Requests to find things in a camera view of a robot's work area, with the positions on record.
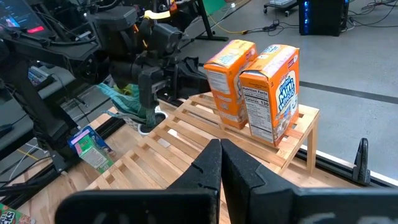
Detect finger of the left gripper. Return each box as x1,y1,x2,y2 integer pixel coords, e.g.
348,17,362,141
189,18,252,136
173,57,212,99
138,67,165,110

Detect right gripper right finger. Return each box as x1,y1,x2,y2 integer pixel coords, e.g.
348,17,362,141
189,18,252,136
221,139,398,224

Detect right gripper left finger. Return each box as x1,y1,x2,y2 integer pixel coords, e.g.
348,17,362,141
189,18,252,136
55,139,222,224

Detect orange Mini Wheats cereal box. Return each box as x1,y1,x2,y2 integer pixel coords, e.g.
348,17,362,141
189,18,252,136
203,39,259,130
238,44,300,147

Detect green Apple Jacks cereal box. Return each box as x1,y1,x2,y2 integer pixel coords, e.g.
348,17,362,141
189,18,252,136
0,203,35,224
74,132,115,174

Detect wooden slatted shelf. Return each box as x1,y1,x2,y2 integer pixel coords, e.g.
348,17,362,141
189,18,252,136
85,91,321,224

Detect succulent in patterned pot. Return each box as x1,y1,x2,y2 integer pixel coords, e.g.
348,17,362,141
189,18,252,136
113,83,141,131

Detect snake plant in white pot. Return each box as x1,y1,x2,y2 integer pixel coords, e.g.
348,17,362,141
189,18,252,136
95,82,169,136

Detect yellow tape tag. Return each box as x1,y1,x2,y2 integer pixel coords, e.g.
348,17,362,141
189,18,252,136
144,10,171,20

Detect black desk leg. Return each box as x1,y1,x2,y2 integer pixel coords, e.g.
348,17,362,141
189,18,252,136
195,0,230,42

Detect green board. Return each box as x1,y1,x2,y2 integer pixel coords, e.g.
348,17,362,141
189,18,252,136
203,0,228,16

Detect black backlit keyboard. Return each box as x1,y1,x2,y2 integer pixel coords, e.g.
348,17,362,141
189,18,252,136
27,65,52,87

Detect small wheeled cart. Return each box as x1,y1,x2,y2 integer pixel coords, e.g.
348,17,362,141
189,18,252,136
263,0,300,17

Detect dark computer screen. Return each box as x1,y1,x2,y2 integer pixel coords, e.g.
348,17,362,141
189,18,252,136
0,0,52,40

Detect grey side desk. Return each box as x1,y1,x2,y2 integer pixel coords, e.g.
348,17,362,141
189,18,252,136
0,65,103,150

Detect black computer tower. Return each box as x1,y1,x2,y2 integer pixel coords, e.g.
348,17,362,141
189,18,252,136
297,0,351,37

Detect yellow cable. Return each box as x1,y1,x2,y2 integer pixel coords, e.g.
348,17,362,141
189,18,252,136
206,12,249,35

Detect black power cable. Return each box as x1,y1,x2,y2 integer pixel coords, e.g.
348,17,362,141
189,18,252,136
245,19,299,35

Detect black clamp bracket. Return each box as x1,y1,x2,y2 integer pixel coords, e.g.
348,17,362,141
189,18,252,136
353,138,371,187

